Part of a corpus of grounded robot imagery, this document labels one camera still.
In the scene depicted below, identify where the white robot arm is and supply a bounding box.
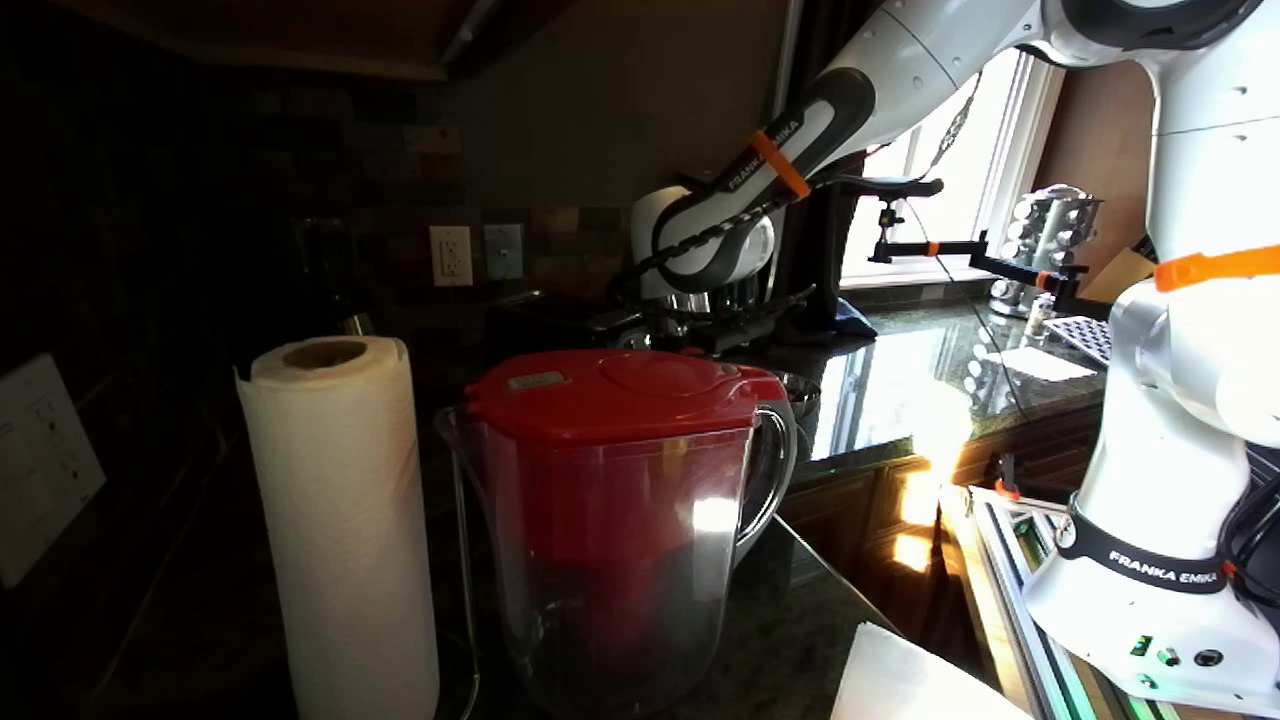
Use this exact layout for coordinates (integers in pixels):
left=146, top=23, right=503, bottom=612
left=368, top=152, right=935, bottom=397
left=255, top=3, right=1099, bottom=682
left=630, top=0, right=1280, bottom=720

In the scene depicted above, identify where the red lid water pitcher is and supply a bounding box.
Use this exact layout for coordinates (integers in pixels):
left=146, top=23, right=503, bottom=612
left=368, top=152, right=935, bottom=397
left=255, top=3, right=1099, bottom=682
left=434, top=347, right=799, bottom=720

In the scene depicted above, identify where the paper towel roll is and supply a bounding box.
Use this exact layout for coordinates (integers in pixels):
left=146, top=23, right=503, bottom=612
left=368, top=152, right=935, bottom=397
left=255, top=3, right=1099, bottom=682
left=234, top=335, right=439, bottom=720

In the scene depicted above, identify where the white wall outlet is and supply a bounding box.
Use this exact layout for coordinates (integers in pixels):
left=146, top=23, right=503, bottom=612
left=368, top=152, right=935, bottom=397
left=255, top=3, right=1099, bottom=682
left=429, top=223, right=470, bottom=287

